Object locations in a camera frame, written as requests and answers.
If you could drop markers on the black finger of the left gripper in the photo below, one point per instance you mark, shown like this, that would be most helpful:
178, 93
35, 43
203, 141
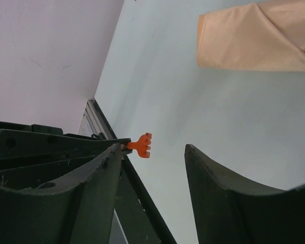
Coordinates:
33, 155

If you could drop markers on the orange plastic fork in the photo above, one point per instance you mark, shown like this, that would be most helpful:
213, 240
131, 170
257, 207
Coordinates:
141, 146

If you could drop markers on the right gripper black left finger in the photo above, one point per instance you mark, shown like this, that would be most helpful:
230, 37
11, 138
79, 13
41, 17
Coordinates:
74, 208

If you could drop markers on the orange cloth napkin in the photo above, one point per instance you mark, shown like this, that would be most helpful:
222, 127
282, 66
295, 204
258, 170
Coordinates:
264, 36

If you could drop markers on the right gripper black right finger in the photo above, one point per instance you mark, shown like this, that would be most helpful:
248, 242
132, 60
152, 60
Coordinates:
230, 208

